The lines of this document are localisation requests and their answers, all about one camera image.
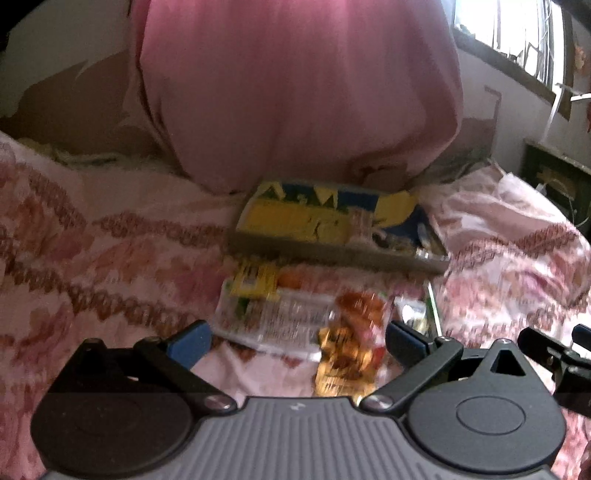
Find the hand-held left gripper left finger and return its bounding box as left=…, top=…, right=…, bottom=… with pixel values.
left=60, top=320, right=237, bottom=414

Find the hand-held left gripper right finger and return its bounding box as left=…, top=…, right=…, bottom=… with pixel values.
left=361, top=320, right=542, bottom=415

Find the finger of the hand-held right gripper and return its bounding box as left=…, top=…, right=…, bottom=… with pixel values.
left=517, top=323, right=591, bottom=412

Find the orange and yellow snack packet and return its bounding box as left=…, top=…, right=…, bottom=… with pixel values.
left=315, top=290, right=389, bottom=398

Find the white and yellow snack packet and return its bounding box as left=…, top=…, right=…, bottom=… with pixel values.
left=216, top=261, right=337, bottom=357

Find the pink printed blanket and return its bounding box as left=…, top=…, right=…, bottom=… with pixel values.
left=0, top=131, right=591, bottom=480

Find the dark cabinet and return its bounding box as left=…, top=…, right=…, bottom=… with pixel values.
left=521, top=140, right=591, bottom=220

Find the grey cloth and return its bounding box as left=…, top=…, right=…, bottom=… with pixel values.
left=413, top=154, right=497, bottom=191

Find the white rod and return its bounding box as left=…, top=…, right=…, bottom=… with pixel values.
left=541, top=82, right=591, bottom=141

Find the window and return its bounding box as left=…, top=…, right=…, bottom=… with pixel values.
left=449, top=0, right=570, bottom=95

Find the white cable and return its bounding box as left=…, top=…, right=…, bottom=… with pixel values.
left=538, top=178, right=580, bottom=224

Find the red wall decoration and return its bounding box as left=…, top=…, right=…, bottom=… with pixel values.
left=571, top=34, right=588, bottom=70

